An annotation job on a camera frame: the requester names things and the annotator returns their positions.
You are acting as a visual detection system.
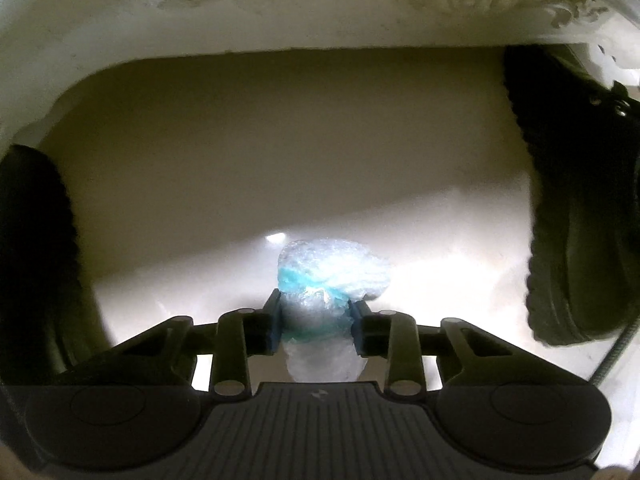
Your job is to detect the black shoe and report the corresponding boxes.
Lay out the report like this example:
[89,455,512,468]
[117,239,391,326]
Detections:
[501,44,639,346]

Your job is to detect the black cable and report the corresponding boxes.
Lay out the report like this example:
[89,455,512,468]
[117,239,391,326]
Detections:
[589,318,633,389]

